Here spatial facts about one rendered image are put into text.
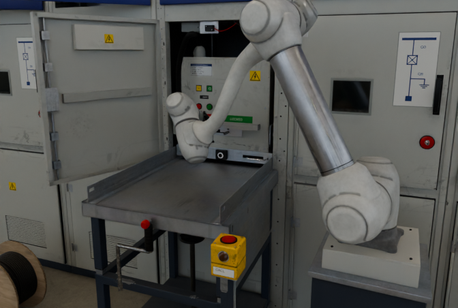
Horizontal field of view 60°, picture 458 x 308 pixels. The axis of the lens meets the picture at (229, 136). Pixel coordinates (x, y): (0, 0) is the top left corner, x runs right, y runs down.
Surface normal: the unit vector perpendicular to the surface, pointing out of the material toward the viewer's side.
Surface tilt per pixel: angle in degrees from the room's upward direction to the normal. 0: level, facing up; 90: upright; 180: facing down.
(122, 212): 90
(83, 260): 90
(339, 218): 97
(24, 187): 90
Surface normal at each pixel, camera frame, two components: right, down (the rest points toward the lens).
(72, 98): 0.71, 0.15
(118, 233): -0.36, 0.20
